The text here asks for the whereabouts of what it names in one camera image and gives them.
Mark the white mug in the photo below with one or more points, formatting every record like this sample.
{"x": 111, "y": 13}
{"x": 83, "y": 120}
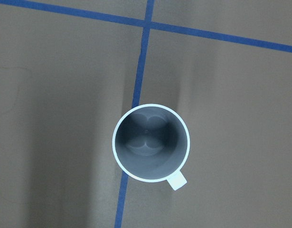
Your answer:
{"x": 151, "y": 144}

